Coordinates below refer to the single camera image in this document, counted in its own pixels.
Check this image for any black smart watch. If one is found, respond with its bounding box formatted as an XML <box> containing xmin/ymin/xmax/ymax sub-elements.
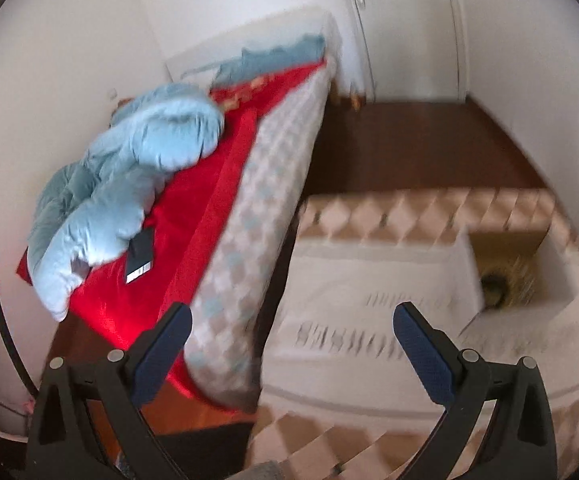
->
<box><xmin>480</xmin><ymin>272</ymin><xmax>510</xmax><ymax>310</ymax></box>

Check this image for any white cardboard box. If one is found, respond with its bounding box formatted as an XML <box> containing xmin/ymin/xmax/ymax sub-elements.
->
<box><xmin>466</xmin><ymin>229</ymin><xmax>578</xmax><ymax>328</ymax></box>

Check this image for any grey checkered quilt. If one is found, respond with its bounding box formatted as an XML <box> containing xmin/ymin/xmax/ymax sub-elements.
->
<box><xmin>183</xmin><ymin>55</ymin><xmax>337</xmax><ymax>413</ymax></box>

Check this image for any checkered beige table cloth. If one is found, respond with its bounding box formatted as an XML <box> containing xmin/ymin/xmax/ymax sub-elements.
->
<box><xmin>246</xmin><ymin>188</ymin><xmax>579</xmax><ymax>479</ymax></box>

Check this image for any black phone on bed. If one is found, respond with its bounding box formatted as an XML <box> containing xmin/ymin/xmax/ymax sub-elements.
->
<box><xmin>126</xmin><ymin>226</ymin><xmax>155</xmax><ymax>284</ymax></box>

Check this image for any light blue duvet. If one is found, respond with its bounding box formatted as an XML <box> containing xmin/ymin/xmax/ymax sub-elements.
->
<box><xmin>27</xmin><ymin>84</ymin><xmax>224</xmax><ymax>322</ymax></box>

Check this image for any bottle on floor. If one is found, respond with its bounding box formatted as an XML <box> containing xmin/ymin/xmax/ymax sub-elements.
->
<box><xmin>349</xmin><ymin>92</ymin><xmax>364</xmax><ymax>112</ymax></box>

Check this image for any white door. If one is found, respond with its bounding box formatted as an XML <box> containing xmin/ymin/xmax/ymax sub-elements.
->
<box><xmin>353</xmin><ymin>0</ymin><xmax>465</xmax><ymax>102</ymax></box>

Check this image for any teal pillow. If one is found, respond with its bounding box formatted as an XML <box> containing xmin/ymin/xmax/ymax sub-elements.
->
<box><xmin>211</xmin><ymin>32</ymin><xmax>329</xmax><ymax>89</ymax></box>

